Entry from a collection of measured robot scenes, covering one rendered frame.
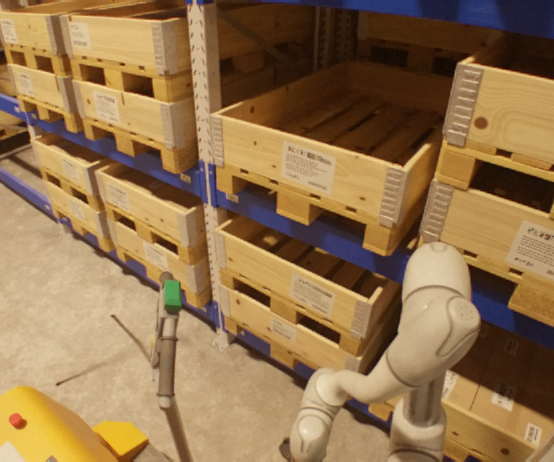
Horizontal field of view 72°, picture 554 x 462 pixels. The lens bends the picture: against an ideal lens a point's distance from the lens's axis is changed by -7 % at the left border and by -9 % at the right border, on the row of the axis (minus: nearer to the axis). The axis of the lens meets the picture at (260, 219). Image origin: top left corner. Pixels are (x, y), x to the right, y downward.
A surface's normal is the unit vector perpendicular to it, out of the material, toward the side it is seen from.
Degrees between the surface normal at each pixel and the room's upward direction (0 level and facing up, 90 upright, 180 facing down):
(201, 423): 0
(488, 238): 90
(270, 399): 0
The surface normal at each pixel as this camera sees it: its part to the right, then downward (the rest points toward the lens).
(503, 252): -0.62, 0.45
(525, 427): 0.00, -0.82
